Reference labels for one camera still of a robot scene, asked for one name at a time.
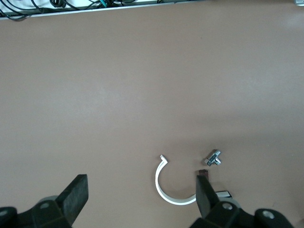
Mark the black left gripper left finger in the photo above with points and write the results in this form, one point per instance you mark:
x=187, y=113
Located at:
x=74, y=199

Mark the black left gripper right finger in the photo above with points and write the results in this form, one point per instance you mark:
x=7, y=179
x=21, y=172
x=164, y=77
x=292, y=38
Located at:
x=204, y=199

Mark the brown terminal block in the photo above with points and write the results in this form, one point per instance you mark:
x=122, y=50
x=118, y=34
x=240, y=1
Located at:
x=203, y=172

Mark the small metal fitting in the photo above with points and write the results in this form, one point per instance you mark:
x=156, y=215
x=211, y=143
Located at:
x=212, y=158

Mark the black switch with white face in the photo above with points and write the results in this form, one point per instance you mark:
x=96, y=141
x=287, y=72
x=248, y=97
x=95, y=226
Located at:
x=223, y=194

